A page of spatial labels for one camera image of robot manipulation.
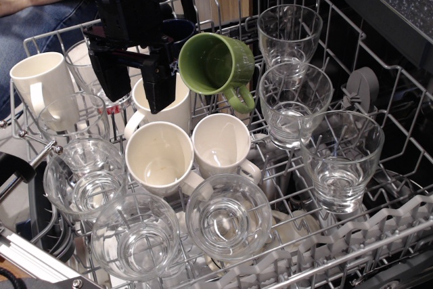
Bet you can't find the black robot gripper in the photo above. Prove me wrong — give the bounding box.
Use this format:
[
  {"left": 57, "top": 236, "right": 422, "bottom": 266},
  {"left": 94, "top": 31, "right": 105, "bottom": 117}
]
[{"left": 85, "top": 0, "right": 176, "bottom": 114}]

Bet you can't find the green ceramic mug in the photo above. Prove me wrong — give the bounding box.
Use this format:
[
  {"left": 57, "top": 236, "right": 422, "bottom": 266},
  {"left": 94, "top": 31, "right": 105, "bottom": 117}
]
[{"left": 178, "top": 32, "right": 255, "bottom": 114}]

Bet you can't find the dark blue mug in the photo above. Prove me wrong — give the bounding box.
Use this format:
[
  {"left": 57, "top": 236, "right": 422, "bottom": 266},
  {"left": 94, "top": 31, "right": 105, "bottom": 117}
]
[{"left": 162, "top": 18, "right": 196, "bottom": 55}]

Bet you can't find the white mug centre back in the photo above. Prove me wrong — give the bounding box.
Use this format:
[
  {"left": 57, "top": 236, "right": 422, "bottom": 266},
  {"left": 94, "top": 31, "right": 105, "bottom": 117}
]
[{"left": 124, "top": 73, "right": 191, "bottom": 140}]

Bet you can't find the white mug centre front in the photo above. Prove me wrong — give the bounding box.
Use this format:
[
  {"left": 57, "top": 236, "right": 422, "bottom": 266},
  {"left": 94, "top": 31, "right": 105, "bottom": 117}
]
[{"left": 125, "top": 121, "right": 204, "bottom": 197}]

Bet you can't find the tall white mug left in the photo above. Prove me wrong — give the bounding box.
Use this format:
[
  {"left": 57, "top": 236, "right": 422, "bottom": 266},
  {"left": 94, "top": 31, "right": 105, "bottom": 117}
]
[{"left": 9, "top": 52, "right": 75, "bottom": 116}]

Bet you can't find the small white mug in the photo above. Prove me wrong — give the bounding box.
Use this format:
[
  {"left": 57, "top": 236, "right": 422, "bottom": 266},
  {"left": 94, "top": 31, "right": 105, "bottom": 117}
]
[{"left": 191, "top": 113, "right": 261, "bottom": 183}]

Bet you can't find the clear glass back left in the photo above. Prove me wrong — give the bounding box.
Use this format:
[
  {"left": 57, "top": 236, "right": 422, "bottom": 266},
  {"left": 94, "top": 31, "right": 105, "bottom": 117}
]
[{"left": 65, "top": 40, "right": 131, "bottom": 109}]

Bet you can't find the clear glass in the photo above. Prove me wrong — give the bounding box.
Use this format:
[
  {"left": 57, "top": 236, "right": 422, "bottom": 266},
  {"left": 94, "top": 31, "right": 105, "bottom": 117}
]
[
  {"left": 91, "top": 193, "right": 180, "bottom": 282},
  {"left": 65, "top": 40, "right": 131, "bottom": 109},
  {"left": 257, "top": 4, "right": 323, "bottom": 68},
  {"left": 37, "top": 93, "right": 110, "bottom": 147},
  {"left": 299, "top": 110, "right": 385, "bottom": 214},
  {"left": 43, "top": 138, "right": 127, "bottom": 221},
  {"left": 185, "top": 174, "right": 272, "bottom": 261},
  {"left": 258, "top": 61, "right": 334, "bottom": 150}
]

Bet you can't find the clear glass left middle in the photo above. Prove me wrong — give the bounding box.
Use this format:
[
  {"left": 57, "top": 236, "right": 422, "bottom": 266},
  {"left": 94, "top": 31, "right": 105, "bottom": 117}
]
[{"left": 37, "top": 93, "right": 110, "bottom": 147}]

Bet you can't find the blue jeans leg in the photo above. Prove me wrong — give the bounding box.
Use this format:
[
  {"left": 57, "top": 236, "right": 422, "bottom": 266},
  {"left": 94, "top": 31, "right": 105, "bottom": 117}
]
[{"left": 1, "top": 0, "right": 97, "bottom": 119}]

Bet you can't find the clear glass left front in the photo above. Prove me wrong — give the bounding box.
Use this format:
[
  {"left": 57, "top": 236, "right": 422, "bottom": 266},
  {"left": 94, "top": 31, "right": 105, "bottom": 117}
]
[{"left": 43, "top": 138, "right": 127, "bottom": 221}]

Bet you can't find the black clamp with metal screw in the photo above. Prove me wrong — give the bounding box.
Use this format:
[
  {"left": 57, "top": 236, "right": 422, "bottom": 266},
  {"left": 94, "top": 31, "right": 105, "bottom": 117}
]
[{"left": 1, "top": 130, "right": 64, "bottom": 202}]

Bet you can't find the clear glass back right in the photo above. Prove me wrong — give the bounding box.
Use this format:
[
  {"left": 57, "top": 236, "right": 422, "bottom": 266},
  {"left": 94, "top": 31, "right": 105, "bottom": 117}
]
[{"left": 257, "top": 4, "right": 323, "bottom": 68}]

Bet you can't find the clear glass right middle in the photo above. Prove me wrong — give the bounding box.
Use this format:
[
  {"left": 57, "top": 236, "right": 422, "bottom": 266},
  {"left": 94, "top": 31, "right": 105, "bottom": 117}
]
[{"left": 258, "top": 61, "right": 334, "bottom": 150}]

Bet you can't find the clear glass bottom left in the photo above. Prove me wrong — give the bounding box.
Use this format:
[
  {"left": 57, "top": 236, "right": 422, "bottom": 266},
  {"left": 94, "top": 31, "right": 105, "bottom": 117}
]
[{"left": 91, "top": 193, "right": 180, "bottom": 282}]

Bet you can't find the clear glass bottom centre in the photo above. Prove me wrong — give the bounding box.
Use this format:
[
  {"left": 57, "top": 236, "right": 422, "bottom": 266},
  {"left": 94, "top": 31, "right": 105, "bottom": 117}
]
[{"left": 185, "top": 174, "right": 272, "bottom": 261}]

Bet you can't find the clear glass right front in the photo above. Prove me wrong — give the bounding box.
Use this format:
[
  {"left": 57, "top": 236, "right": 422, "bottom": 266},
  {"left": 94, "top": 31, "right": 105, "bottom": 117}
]
[{"left": 299, "top": 110, "right": 385, "bottom": 214}]

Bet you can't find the grey plastic rack clip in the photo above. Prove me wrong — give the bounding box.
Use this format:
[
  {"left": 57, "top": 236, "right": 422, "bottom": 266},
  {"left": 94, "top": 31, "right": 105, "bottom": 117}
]
[{"left": 342, "top": 67, "right": 380, "bottom": 113}]

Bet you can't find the grey wire dishwasher rack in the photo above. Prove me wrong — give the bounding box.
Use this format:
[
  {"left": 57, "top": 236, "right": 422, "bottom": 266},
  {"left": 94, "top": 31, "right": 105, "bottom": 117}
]
[{"left": 9, "top": 0, "right": 433, "bottom": 289}]

